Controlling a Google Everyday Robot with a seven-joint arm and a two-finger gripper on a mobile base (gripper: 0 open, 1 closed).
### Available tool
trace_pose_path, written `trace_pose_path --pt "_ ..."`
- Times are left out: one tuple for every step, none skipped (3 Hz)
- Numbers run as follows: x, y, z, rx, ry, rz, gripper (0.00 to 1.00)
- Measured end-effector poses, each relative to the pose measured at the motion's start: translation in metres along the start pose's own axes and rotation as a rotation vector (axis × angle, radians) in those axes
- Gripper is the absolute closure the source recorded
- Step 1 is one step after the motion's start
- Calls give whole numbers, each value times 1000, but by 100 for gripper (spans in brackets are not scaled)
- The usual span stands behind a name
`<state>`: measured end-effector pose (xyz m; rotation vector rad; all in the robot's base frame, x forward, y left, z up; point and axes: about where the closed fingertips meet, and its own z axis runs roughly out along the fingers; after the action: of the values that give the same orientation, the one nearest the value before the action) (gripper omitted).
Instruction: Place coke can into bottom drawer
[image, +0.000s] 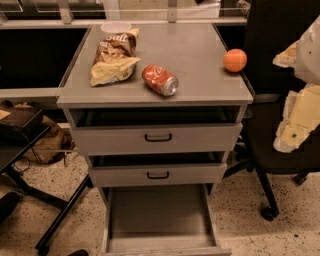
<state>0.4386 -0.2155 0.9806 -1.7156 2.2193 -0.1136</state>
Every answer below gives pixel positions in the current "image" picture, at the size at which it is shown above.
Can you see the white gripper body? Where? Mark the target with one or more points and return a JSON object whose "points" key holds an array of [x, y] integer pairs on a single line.
{"points": [[310, 55]]}

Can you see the top grey drawer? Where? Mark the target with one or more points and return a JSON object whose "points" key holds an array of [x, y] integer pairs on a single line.
{"points": [[94, 141]]}

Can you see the brown backpack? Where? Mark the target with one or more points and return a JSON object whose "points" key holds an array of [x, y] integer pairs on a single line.
{"points": [[49, 148]]}

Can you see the orange fruit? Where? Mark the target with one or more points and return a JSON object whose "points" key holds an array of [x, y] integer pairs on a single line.
{"points": [[234, 60]]}

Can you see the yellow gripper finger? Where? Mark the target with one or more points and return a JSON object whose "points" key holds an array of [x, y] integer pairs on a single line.
{"points": [[301, 116], [286, 58]]}

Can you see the brown chip bag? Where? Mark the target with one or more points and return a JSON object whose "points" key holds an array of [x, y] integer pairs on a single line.
{"points": [[115, 58]]}

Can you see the grey drawer cabinet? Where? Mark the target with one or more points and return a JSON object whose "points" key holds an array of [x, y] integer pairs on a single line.
{"points": [[206, 94]]}

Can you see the middle grey drawer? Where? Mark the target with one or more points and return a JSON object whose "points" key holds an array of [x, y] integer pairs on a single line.
{"points": [[150, 175]]}

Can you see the red coke can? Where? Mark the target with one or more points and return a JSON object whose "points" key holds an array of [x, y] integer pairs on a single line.
{"points": [[160, 80]]}

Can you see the black office chair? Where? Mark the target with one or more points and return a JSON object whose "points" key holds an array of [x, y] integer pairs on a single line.
{"points": [[271, 27]]}

